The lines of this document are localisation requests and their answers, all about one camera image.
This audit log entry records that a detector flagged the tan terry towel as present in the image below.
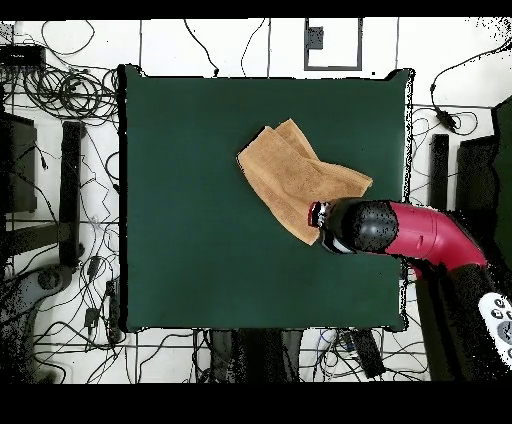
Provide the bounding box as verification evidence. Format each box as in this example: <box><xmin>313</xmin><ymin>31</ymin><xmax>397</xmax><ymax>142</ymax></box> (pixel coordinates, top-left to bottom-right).
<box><xmin>236</xmin><ymin>118</ymin><xmax>374</xmax><ymax>247</ymax></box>

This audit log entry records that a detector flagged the black flat device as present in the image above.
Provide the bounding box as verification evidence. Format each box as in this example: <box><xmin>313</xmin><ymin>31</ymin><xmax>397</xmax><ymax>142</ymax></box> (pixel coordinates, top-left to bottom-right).
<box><xmin>0</xmin><ymin>44</ymin><xmax>47</xmax><ymax>69</ymax></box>

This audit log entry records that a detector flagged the black stand bar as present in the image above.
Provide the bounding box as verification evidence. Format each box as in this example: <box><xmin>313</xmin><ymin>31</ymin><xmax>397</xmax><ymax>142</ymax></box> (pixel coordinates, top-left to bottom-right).
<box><xmin>58</xmin><ymin>120</ymin><xmax>86</xmax><ymax>268</ymax></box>
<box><xmin>428</xmin><ymin>133</ymin><xmax>450</xmax><ymax>211</ymax></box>

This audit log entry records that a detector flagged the dark green table cloth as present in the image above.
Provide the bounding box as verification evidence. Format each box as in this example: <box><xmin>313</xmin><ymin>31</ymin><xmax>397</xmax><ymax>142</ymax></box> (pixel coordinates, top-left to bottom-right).
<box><xmin>118</xmin><ymin>63</ymin><xmax>415</xmax><ymax>333</ymax></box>

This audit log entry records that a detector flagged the black power strip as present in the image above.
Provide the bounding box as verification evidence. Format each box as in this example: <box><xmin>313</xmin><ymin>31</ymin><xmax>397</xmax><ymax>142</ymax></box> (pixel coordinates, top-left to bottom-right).
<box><xmin>351</xmin><ymin>328</ymin><xmax>387</xmax><ymax>379</ymax></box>

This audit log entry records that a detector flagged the black equipment box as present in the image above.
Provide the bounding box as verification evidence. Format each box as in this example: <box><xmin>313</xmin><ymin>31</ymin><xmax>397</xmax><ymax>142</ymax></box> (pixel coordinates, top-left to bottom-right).
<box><xmin>0</xmin><ymin>111</ymin><xmax>38</xmax><ymax>215</ymax></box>
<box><xmin>453</xmin><ymin>135</ymin><xmax>499</xmax><ymax>241</ymax></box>

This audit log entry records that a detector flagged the grey floor socket box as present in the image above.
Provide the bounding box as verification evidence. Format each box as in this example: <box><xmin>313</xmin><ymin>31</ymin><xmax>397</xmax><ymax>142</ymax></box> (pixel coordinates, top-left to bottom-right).
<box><xmin>304</xmin><ymin>26</ymin><xmax>324</xmax><ymax>51</ymax></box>

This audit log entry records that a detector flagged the dark green hanging cloth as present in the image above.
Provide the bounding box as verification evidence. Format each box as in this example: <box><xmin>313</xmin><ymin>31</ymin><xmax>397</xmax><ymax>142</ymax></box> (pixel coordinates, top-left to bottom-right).
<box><xmin>491</xmin><ymin>95</ymin><xmax>512</xmax><ymax>273</ymax></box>

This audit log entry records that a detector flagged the grey black tripod base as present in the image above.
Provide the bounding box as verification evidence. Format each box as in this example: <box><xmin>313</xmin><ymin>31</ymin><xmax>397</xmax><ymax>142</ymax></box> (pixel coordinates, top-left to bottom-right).
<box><xmin>0</xmin><ymin>263</ymin><xmax>75</xmax><ymax>321</ymax></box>

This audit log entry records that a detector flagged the black cable with adapter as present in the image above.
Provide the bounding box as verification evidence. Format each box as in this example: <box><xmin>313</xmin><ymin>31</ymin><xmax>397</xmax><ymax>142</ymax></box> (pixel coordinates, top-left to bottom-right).
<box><xmin>429</xmin><ymin>41</ymin><xmax>512</xmax><ymax>134</ymax></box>

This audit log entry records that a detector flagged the grey floor hatch frame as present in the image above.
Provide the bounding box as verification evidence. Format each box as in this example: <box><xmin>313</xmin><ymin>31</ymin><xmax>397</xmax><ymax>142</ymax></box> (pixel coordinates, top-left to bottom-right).
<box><xmin>303</xmin><ymin>17</ymin><xmax>363</xmax><ymax>72</ymax></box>

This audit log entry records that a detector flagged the thin black cable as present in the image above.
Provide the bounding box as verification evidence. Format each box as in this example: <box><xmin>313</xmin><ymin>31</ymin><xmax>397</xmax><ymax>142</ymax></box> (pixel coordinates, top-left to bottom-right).
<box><xmin>240</xmin><ymin>17</ymin><xmax>267</xmax><ymax>78</ymax></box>
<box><xmin>183</xmin><ymin>18</ymin><xmax>220</xmax><ymax>78</ymax></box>

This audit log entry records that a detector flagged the coiled black cable bundle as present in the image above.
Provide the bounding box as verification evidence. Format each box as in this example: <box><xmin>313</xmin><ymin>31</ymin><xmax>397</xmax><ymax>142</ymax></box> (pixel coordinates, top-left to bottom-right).
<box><xmin>23</xmin><ymin>65</ymin><xmax>121</xmax><ymax>121</ymax></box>

